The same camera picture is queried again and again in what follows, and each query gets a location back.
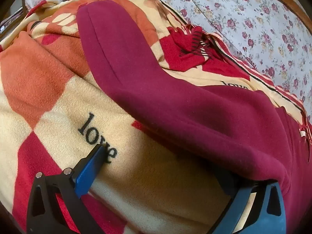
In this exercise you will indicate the maroon fleece garment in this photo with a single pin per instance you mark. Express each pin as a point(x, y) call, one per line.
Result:
point(175, 97)

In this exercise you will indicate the floral bed sheet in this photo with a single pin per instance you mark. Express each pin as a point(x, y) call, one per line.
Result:
point(243, 26)

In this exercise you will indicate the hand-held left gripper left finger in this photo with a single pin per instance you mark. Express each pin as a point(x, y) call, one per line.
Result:
point(89, 171)

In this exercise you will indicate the red and cream printed blanket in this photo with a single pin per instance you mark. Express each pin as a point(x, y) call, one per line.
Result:
point(56, 107)

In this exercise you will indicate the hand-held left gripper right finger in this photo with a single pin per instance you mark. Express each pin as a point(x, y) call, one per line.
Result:
point(240, 212)

